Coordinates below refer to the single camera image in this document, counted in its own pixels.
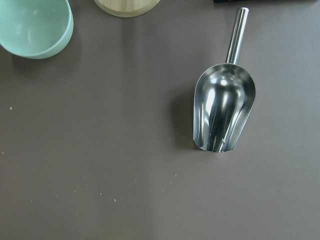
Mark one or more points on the steel ice scoop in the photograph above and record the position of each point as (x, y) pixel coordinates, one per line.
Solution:
(224, 97)

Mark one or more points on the wooden glass holder stand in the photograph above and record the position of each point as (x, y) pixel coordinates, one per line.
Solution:
(126, 8)

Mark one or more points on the black glass tray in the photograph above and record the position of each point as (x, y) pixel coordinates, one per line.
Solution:
(265, 1)

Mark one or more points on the green ceramic bowl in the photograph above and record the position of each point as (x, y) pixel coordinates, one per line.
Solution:
(35, 29)

